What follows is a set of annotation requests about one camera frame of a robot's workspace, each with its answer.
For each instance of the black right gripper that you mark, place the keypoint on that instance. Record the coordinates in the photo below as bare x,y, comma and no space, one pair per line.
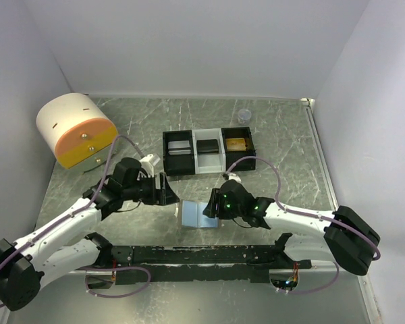
214,208

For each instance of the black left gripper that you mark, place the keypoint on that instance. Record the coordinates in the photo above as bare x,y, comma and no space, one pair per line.
167,196

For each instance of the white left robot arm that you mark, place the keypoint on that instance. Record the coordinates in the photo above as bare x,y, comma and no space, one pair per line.
30,263

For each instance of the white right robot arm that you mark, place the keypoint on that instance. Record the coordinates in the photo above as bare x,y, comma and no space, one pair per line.
309,224

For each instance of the silver cards stack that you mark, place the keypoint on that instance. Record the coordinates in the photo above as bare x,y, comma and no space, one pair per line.
180,147

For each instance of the black cards stack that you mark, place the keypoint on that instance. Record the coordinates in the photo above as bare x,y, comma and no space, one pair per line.
207,146

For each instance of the gold cards stack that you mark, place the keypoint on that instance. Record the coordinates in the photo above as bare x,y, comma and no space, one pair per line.
236,144

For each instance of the black left tray compartment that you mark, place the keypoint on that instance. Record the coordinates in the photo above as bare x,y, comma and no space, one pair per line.
178,165

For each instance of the black tray compartment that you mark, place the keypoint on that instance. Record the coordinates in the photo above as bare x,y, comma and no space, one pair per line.
237,132
178,165

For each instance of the white middle tray compartment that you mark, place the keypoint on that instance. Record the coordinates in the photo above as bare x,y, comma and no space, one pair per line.
209,163

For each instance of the black right tray compartment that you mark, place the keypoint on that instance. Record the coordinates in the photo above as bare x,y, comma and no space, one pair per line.
237,132

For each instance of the small clear plastic cup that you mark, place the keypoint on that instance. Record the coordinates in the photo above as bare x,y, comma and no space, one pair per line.
244,117

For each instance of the white orange yellow drawer cabinet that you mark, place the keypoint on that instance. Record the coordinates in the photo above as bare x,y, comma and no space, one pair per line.
78,133

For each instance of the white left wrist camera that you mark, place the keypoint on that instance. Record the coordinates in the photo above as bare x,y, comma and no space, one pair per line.
148,163

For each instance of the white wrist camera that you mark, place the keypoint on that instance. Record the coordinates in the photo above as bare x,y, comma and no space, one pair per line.
148,163
231,176

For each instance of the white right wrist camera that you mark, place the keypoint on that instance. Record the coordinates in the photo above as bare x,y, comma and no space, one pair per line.
231,176

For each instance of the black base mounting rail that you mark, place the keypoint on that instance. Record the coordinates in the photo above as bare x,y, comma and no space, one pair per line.
251,263

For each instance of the aluminium frame rail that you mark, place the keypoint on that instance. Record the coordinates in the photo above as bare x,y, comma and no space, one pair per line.
351,240

